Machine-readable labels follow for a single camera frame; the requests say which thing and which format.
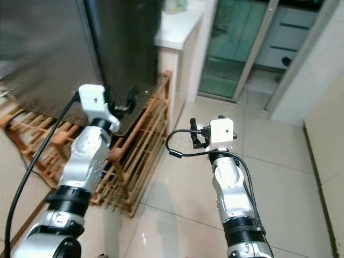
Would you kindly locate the grey stainless steel fridge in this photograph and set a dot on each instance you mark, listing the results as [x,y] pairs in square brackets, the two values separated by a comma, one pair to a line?
[129,43]

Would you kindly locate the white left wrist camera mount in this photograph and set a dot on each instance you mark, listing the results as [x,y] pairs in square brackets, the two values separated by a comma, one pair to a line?
[95,98]

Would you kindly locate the pale bottle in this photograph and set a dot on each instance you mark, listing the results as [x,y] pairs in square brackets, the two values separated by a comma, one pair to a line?
[174,5]

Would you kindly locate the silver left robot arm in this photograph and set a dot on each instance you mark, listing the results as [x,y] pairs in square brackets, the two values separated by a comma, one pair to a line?
[83,161]

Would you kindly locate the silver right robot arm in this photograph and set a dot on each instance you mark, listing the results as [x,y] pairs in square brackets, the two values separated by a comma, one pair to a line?
[229,188]

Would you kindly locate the orange-brown wooden rack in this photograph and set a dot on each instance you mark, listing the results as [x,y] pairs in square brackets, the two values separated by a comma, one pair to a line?
[141,156]

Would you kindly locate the grey fridge door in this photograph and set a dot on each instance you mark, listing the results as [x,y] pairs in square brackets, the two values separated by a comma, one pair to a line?
[43,54]

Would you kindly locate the glass sliding door metal frame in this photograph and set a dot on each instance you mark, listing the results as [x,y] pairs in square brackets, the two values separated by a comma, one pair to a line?
[231,37]

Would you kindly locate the white counter cabinet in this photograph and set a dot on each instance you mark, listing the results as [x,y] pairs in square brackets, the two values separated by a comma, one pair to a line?
[174,33]

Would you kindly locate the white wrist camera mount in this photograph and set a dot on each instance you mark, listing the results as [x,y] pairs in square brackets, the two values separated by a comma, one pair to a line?
[221,132]
[95,98]

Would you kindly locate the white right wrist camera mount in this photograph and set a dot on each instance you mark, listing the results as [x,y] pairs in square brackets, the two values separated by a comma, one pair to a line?
[221,132]

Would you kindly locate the black round knob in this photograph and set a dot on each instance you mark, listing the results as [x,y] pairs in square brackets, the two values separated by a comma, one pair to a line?
[286,62]

